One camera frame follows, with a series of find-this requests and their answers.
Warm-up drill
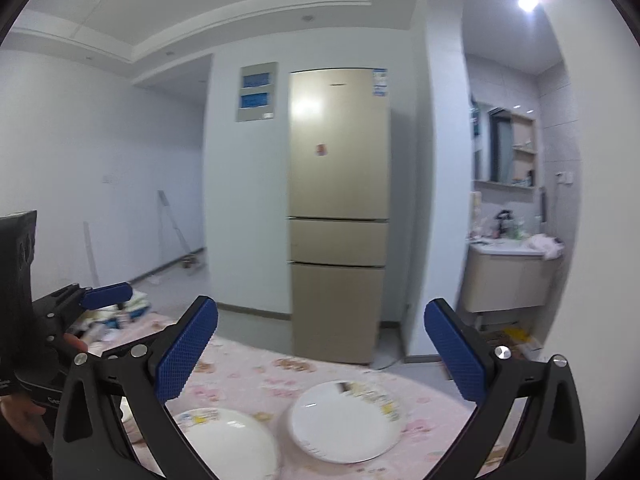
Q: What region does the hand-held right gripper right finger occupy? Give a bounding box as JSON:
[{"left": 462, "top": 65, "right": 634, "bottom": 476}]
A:
[{"left": 422, "top": 297, "right": 587, "bottom": 480}]

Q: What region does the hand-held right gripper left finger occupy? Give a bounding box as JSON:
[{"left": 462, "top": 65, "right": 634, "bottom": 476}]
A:
[{"left": 52, "top": 294, "right": 221, "bottom": 480}]

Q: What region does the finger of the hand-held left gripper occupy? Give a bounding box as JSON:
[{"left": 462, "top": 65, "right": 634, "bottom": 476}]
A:
[{"left": 80, "top": 282, "right": 134, "bottom": 311}]

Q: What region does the large white plate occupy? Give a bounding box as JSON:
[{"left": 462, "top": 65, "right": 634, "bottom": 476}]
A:
[{"left": 170, "top": 407, "right": 278, "bottom": 480}]

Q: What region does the small white printed plate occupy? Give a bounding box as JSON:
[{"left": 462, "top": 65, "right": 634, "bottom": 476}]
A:
[{"left": 287, "top": 379, "right": 410, "bottom": 465}]

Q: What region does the person's left hand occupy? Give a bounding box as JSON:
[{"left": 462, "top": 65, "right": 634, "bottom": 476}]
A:
[{"left": 0, "top": 332, "right": 91, "bottom": 447}]

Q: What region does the pile of packets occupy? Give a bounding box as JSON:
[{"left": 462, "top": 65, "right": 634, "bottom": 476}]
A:
[{"left": 75, "top": 287, "right": 153, "bottom": 346}]

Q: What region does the cardboard box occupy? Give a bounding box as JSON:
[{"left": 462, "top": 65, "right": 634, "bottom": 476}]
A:
[{"left": 480, "top": 327, "right": 543, "bottom": 361}]

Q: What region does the pink printed tablecloth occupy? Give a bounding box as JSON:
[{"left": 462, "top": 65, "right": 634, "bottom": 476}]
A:
[{"left": 75, "top": 310, "right": 506, "bottom": 480}]

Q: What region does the beige vanity cabinet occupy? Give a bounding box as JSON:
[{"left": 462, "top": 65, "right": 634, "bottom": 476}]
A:
[{"left": 459, "top": 237, "right": 563, "bottom": 313}]

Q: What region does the white towel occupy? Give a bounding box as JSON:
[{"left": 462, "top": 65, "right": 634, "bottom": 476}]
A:
[{"left": 524, "top": 234, "right": 565, "bottom": 261}]

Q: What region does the mirror cabinet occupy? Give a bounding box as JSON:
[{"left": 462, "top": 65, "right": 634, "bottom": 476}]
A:
[{"left": 470, "top": 100, "right": 538, "bottom": 191}]

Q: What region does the beige refrigerator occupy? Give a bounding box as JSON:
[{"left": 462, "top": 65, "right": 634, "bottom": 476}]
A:
[{"left": 286, "top": 67, "right": 392, "bottom": 366}]

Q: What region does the grey electrical panel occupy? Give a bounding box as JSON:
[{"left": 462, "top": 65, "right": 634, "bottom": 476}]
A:
[{"left": 235, "top": 61, "right": 279, "bottom": 123}]

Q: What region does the leaning metal rail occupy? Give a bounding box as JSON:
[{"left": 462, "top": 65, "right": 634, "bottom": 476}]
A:
[{"left": 157, "top": 190, "right": 193, "bottom": 261}]

